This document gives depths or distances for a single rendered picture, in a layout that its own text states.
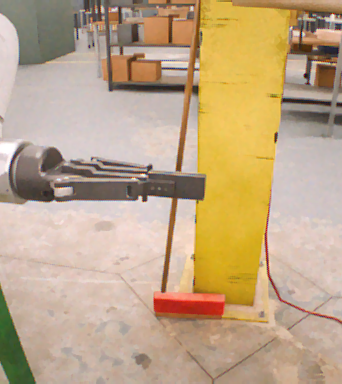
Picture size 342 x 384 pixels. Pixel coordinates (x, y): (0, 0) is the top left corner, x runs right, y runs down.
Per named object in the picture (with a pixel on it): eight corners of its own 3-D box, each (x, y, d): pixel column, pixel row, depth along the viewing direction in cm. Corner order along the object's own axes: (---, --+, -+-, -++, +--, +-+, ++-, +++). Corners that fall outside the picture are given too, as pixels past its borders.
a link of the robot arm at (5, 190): (-22, 211, 48) (15, 216, 47) (-31, 145, 45) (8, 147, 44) (14, 189, 56) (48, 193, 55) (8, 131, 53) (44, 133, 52)
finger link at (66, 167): (65, 162, 48) (59, 165, 46) (149, 169, 46) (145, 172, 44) (66, 190, 49) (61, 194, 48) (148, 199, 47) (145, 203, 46)
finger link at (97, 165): (69, 188, 50) (73, 185, 51) (151, 195, 48) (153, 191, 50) (67, 160, 49) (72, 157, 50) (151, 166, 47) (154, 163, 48)
